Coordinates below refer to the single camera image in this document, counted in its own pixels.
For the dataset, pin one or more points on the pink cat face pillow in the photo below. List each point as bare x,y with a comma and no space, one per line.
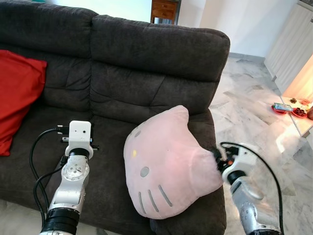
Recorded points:
171,166

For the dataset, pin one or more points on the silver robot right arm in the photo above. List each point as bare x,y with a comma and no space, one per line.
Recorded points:
249,200

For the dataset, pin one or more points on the dark grey fabric sofa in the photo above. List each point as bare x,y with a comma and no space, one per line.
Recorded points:
146,73

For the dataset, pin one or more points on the red pillow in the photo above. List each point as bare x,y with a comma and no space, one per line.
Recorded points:
19,93

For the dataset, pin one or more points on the red tray with blue item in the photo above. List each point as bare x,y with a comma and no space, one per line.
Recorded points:
280,107

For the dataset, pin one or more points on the red brown jar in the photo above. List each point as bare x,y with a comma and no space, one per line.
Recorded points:
310,112

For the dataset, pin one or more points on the small red bowl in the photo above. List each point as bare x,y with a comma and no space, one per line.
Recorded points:
299,113

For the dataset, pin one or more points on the white slatted cabinet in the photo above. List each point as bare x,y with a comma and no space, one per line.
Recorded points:
291,49

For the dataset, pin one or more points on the brown wooden cabinet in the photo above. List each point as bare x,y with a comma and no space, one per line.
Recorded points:
164,11

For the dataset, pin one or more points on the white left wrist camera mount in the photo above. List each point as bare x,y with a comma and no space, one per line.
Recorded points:
79,134

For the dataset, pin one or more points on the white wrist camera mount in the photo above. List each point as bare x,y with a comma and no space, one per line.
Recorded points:
79,134
244,156

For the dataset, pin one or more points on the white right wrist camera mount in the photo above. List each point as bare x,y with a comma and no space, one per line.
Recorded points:
244,156

